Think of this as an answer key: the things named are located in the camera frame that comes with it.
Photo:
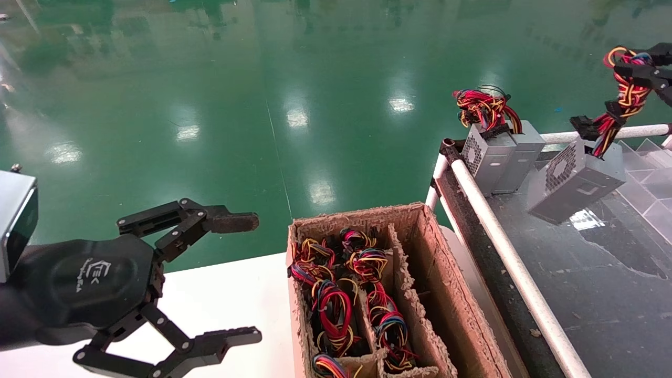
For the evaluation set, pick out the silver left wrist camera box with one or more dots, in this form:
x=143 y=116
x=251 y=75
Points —
x=13 y=220

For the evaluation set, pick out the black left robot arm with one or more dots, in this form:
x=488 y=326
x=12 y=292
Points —
x=13 y=320

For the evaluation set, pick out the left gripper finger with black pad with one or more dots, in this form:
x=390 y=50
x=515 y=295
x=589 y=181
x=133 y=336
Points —
x=228 y=337

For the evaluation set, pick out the grey power supply leftmost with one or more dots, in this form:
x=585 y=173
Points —
x=491 y=163

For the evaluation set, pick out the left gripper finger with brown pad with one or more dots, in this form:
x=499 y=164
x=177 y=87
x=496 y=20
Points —
x=236 y=222

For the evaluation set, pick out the long cardboard divider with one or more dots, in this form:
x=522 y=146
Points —
x=415 y=315

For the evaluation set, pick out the white crossbar pipe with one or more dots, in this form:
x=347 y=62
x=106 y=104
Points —
x=646 y=130

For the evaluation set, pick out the long white rail pipe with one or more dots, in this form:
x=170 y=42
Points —
x=514 y=268

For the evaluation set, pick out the short cardboard divider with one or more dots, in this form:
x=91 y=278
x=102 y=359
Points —
x=367 y=365

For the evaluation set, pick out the short white frame pipe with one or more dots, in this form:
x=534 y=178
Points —
x=436 y=178

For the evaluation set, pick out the beige conveyor side panel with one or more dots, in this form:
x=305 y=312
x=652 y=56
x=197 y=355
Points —
x=473 y=283

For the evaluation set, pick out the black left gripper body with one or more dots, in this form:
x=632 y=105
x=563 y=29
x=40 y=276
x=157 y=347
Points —
x=92 y=281

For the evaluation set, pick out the black pipe connector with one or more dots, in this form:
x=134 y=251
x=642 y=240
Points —
x=450 y=149

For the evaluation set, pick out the clear acrylic divider rack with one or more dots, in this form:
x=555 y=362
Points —
x=656 y=184

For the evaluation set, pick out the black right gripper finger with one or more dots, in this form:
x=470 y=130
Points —
x=662 y=51
x=646 y=72

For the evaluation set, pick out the brown cardboard box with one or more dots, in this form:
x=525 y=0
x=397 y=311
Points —
x=451 y=294

